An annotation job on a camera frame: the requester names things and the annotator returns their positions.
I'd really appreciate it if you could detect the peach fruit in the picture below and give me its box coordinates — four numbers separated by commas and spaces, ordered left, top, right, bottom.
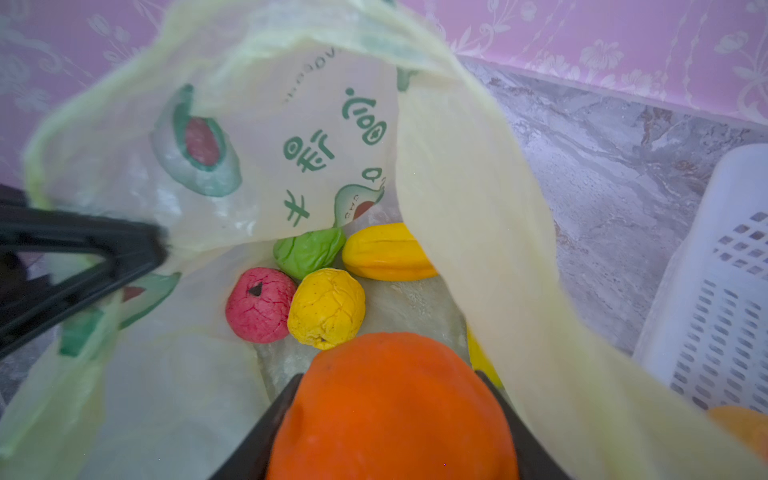
707, 405, 767, 461

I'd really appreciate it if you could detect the small yellow fruit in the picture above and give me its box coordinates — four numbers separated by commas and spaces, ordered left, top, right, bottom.
467, 328, 504, 389

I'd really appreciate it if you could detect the orange fruit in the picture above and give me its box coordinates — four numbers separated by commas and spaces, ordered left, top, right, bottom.
267, 333, 519, 479

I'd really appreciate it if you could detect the white plastic basket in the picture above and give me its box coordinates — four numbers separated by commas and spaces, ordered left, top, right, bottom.
633, 144, 767, 413

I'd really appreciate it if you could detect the yellow banana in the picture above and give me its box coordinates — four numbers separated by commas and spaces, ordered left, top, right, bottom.
342, 223, 438, 281

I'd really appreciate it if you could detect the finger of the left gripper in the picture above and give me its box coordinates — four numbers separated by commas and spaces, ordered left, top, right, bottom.
1, 204, 167, 358

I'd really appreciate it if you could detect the green fruit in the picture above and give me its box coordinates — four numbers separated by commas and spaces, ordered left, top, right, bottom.
273, 227, 346, 280

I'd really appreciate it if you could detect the red fruit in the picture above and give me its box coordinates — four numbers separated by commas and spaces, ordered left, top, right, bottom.
225, 268, 297, 344

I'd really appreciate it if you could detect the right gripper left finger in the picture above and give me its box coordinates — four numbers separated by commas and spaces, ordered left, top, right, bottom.
210, 374, 303, 480

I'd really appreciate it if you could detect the yellow lemon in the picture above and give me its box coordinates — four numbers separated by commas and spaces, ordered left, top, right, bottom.
287, 268, 366, 351

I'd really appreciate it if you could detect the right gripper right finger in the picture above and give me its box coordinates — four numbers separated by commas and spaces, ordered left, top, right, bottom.
475, 370, 570, 480

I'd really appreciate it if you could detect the yellow-green plastic bag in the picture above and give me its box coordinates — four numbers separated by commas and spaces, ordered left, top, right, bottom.
1, 1, 767, 479

